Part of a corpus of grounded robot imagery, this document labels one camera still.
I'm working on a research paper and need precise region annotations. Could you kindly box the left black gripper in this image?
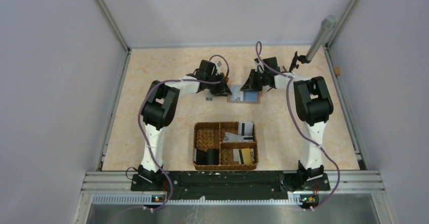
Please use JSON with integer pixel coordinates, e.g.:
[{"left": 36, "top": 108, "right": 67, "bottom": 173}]
[{"left": 206, "top": 72, "right": 232, "bottom": 97}]

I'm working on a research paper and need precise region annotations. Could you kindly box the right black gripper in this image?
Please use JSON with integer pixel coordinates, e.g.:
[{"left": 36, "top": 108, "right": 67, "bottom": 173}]
[{"left": 240, "top": 70, "right": 268, "bottom": 93}]

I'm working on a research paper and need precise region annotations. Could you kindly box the brown leather card holder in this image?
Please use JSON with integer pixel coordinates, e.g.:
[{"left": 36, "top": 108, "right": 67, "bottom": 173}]
[{"left": 227, "top": 84, "right": 261, "bottom": 104}]

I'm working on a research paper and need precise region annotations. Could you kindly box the silver striped card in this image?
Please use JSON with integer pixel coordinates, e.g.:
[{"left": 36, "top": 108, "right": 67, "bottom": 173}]
[{"left": 230, "top": 87, "right": 244, "bottom": 102}]

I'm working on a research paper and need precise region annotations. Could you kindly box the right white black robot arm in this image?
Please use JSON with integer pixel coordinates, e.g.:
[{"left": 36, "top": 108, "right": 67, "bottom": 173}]
[{"left": 241, "top": 57, "right": 333, "bottom": 191}]

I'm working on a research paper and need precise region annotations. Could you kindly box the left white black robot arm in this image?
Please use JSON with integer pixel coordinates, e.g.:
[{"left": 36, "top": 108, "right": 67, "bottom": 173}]
[{"left": 131, "top": 60, "right": 231, "bottom": 191}]

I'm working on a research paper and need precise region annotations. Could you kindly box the grey card in basket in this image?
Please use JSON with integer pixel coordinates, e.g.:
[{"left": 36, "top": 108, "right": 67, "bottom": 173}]
[{"left": 222, "top": 132, "right": 254, "bottom": 143}]

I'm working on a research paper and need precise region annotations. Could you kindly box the grey striped card beside gold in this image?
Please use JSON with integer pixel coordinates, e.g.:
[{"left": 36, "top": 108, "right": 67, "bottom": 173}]
[{"left": 233, "top": 149, "right": 240, "bottom": 164}]

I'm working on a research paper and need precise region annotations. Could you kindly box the grey toy brick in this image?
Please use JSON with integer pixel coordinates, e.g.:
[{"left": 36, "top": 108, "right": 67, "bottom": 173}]
[{"left": 205, "top": 93, "right": 214, "bottom": 101}]

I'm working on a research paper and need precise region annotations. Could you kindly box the brown woven divided basket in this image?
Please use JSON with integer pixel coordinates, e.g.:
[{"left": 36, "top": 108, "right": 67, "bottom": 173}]
[{"left": 193, "top": 121, "right": 259, "bottom": 170}]

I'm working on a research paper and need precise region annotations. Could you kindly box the black mini tripod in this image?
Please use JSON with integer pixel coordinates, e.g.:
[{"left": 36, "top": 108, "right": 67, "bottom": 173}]
[{"left": 283, "top": 52, "right": 310, "bottom": 73}]

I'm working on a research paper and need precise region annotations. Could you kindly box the black box in basket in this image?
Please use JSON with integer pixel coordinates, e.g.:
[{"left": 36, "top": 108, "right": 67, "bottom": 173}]
[{"left": 193, "top": 148, "right": 220, "bottom": 165}]

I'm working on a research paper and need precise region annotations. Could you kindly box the grey metal pole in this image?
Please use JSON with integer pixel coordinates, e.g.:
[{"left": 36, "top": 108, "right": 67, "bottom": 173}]
[{"left": 305, "top": 15, "right": 337, "bottom": 63}]

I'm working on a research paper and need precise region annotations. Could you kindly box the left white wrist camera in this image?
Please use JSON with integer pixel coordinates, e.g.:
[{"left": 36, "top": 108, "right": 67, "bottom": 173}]
[{"left": 214, "top": 61, "right": 223, "bottom": 73}]

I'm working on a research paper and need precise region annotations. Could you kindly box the small brown wall object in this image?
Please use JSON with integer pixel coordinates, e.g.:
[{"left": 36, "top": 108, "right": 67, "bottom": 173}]
[{"left": 333, "top": 66, "right": 340, "bottom": 76}]

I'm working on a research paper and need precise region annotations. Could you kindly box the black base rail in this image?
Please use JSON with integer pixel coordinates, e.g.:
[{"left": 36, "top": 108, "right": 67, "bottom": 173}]
[{"left": 131, "top": 171, "right": 331, "bottom": 201}]

